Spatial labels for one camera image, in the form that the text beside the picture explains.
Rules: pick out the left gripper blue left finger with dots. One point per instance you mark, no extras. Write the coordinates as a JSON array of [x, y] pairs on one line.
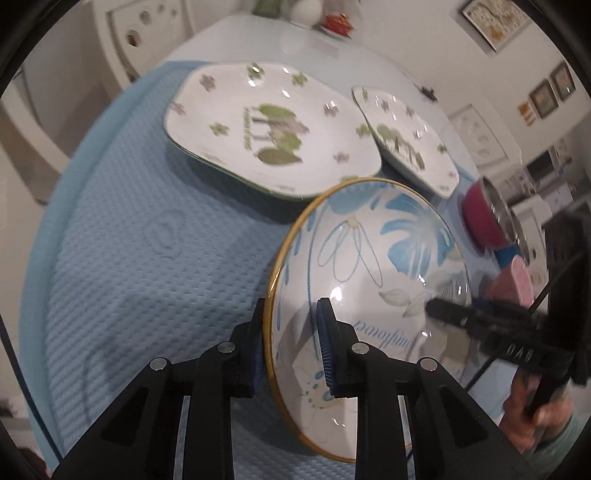
[[230, 369]]

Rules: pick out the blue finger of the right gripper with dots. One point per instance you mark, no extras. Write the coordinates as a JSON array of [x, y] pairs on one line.
[[490, 289], [488, 321]]

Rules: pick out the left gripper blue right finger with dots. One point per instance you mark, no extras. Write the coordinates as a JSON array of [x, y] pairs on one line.
[[354, 369]]

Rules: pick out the round blue leaf plate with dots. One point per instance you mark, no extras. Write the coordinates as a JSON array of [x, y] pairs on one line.
[[379, 252]]

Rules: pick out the small hexagonal tree plate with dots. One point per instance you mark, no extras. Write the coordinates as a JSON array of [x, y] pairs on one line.
[[412, 144]]

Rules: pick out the large hexagonal tree plate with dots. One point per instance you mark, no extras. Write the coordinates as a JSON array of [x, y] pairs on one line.
[[271, 126]]

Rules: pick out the person's right hand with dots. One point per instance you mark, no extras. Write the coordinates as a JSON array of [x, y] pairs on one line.
[[547, 423]]

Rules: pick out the pink cartoon melamine bowl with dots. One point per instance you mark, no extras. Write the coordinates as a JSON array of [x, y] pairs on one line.
[[517, 273]]

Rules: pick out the blue steel bowl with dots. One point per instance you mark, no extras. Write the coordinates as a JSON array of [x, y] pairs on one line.
[[505, 256]]

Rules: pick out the magenta steel bowl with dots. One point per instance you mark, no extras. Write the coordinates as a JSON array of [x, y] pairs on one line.
[[487, 217]]

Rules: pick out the white chair far right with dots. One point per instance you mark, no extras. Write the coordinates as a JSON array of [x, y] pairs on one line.
[[484, 147]]

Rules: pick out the white chair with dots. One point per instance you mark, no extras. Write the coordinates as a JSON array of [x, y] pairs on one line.
[[132, 37], [484, 147], [35, 156]]

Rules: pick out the light blue waffle mat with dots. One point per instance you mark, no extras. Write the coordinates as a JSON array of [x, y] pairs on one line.
[[142, 252]]

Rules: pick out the yellow hanging tassels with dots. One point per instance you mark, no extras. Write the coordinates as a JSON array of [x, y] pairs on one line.
[[528, 113]]

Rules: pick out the small framed picture lower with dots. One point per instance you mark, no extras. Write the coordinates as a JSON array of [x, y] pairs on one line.
[[544, 99]]

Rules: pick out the small framed picture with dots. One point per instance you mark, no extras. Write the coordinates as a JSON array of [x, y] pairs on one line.
[[544, 99], [562, 81]]

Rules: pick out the small black lid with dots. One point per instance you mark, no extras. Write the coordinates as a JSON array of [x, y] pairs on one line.
[[428, 93]]

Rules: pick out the small framed picture upper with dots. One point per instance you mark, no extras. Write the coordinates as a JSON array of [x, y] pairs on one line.
[[562, 81]]

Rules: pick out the framed tree picture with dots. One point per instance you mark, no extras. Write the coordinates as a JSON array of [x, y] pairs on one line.
[[497, 21]]

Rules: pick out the white chair near left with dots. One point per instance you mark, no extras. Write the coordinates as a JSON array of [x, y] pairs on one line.
[[35, 156]]

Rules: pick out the white vase with blue flowers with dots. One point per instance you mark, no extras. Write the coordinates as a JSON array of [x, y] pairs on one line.
[[306, 13]]

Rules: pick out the white chair far left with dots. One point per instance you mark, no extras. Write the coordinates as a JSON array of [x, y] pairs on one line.
[[132, 37]]

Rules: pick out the glass vase with green stems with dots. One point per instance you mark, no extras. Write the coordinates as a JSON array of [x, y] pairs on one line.
[[267, 8]]

